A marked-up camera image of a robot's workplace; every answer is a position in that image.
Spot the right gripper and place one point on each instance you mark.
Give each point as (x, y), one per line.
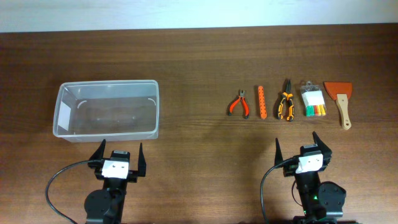
(326, 157)

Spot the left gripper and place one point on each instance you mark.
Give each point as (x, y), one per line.
(142, 168)

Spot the orange drill bit holder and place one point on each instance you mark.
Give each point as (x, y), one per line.
(262, 102)

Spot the orange-black long-nose pliers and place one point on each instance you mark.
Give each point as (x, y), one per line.
(286, 98)

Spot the clear pack of wall plugs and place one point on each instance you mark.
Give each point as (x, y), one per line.
(313, 100)

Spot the clear plastic container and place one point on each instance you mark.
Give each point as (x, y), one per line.
(111, 110)

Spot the orange scraper with wooden handle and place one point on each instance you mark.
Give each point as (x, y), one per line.
(340, 92)

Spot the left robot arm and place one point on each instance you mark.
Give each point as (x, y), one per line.
(106, 204)

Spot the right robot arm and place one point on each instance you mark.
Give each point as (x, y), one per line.
(322, 202)

